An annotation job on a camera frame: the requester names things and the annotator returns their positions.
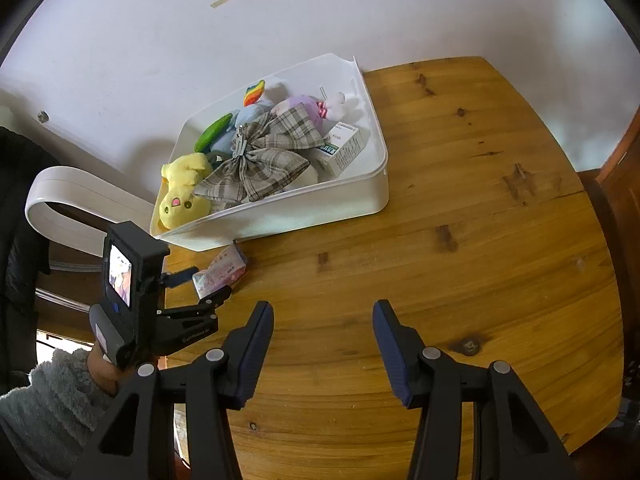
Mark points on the white green medicine box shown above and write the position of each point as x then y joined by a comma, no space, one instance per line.
341,145

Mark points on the grey fleece sleeve forearm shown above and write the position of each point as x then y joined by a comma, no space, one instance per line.
47,424

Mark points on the blue rainbow plush toy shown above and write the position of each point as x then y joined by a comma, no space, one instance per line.
216,140

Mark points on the left hand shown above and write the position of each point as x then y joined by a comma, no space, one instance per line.
108,377

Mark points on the pink tissue packet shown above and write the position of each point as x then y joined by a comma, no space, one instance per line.
224,270

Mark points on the wooden bedside table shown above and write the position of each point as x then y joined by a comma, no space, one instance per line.
488,235

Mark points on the purple plush toy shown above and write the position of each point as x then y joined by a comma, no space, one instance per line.
321,113

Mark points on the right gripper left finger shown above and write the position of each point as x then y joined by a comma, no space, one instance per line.
135,437

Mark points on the wooden cabinet door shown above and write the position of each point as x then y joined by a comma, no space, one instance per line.
614,193

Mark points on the yellow plush toy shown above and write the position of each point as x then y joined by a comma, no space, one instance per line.
180,205

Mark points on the plaid fabric bow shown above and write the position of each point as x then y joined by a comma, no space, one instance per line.
267,156

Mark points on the black padded jacket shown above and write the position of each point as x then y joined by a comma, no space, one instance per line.
24,254

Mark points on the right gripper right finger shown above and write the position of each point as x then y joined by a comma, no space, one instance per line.
513,438

